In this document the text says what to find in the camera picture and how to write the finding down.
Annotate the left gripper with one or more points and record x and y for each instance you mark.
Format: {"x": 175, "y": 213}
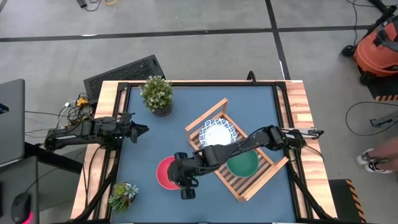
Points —
{"x": 127, "y": 127}

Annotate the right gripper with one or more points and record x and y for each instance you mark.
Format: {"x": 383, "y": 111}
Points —
{"x": 186, "y": 169}

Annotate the blue patterned paper bowl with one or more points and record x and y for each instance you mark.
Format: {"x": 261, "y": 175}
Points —
{"x": 217, "y": 135}

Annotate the green plastic bowl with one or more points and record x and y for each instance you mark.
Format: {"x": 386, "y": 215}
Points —
{"x": 245, "y": 165}

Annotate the wooden slatted shelf rack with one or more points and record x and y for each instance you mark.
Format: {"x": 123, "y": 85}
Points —
{"x": 248, "y": 190}

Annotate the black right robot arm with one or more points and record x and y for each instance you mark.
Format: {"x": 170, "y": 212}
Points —
{"x": 236, "y": 147}

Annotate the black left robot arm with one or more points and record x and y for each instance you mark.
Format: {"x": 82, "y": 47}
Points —
{"x": 81, "y": 133}

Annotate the white-flowered plant in striped pot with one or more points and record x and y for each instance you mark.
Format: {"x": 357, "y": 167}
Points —
{"x": 157, "y": 95}

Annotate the blue table mat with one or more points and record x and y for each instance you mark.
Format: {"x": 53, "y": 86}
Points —
{"x": 186, "y": 102}

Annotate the black perforated panel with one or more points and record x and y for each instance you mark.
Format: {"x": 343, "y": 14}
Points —
{"x": 124, "y": 76}

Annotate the green succulent plant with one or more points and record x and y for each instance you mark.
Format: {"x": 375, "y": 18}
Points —
{"x": 122, "y": 197}

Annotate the yellow plug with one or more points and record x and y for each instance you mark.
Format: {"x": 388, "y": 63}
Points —
{"x": 82, "y": 101}

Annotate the grey laptop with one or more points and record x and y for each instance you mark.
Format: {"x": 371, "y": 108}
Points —
{"x": 12, "y": 121}

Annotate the black computer mouse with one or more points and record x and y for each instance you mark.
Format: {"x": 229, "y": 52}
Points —
{"x": 21, "y": 211}

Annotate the black hazard-striped mat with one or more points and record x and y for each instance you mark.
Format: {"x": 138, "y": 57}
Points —
{"x": 345, "y": 199}
{"x": 385, "y": 91}

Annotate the person's shoe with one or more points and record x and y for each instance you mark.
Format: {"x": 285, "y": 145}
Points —
{"x": 362, "y": 157}
{"x": 377, "y": 167}

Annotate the grey metal stand foot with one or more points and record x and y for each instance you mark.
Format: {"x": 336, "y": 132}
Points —
{"x": 384, "y": 119}

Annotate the orange shop vacuum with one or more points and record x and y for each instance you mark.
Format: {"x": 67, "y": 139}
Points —
{"x": 376, "y": 53}

